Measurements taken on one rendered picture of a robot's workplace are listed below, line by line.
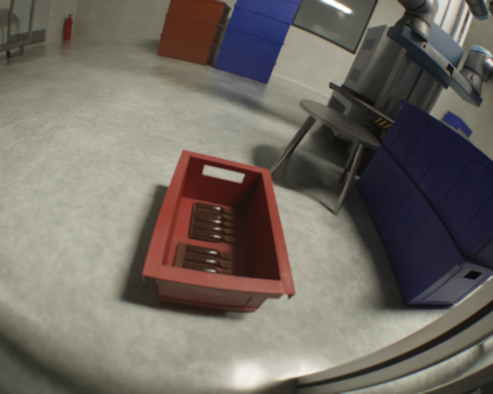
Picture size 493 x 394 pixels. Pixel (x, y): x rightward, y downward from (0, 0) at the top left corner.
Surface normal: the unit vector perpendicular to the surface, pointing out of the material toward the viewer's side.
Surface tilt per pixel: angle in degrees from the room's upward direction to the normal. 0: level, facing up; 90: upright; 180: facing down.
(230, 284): 0
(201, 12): 90
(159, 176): 0
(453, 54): 90
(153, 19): 90
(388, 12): 90
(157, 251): 0
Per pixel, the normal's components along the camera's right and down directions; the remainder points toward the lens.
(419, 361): -0.95, -0.29
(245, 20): -0.03, 0.63
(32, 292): 0.31, -0.73
